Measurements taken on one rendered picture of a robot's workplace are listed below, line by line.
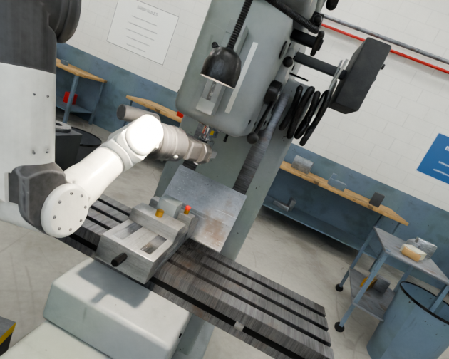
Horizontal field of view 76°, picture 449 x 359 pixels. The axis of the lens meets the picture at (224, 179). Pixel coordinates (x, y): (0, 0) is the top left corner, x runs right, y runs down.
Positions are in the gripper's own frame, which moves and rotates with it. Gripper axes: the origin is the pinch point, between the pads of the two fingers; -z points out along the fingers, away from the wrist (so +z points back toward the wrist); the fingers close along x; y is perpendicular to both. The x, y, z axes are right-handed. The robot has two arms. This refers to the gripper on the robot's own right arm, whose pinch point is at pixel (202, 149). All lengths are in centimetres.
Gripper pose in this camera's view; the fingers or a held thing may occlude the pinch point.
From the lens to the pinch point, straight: 82.7
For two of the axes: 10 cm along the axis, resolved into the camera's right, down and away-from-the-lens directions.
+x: -7.2, -4.6, 5.2
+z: -5.7, -0.4, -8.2
